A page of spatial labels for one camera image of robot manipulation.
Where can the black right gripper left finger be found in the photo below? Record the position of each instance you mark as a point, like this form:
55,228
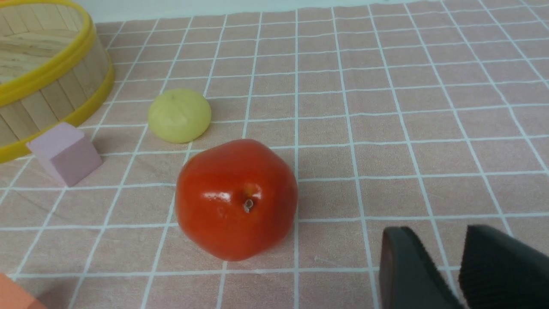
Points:
409,279

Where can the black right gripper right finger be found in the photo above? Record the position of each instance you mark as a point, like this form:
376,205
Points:
500,272

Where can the yellow bun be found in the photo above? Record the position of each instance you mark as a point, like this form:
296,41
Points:
179,115

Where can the bamboo steamer tray yellow rim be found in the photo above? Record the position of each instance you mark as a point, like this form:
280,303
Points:
54,68

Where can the pink grid tablecloth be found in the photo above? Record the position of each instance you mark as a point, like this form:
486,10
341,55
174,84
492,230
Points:
427,114

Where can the red pomegranate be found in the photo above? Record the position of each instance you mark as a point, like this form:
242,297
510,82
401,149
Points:
236,200

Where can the pink foam cube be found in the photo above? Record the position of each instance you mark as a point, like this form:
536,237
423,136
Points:
66,154

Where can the orange block corner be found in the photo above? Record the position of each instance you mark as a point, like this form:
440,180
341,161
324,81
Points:
13,296

